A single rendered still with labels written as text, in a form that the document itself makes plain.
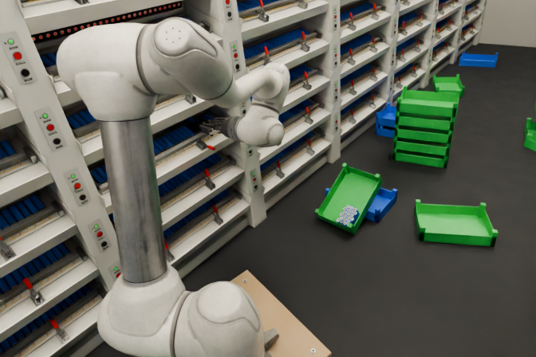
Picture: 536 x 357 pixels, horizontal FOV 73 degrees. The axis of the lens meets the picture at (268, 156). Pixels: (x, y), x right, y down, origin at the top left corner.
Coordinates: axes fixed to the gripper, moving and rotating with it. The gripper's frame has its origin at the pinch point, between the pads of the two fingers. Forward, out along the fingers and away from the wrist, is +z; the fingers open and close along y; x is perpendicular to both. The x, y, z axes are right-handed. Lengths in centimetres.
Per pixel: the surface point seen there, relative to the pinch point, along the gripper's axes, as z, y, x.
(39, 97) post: -12, 52, -30
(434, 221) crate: -61, -67, 72
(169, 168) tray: -3.6, 21.5, 8.5
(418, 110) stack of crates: -37, -109, 34
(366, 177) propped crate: -30, -64, 53
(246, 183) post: 1.3, -13.1, 35.5
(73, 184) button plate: -7, 53, -3
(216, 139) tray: -2.3, -2.4, 7.8
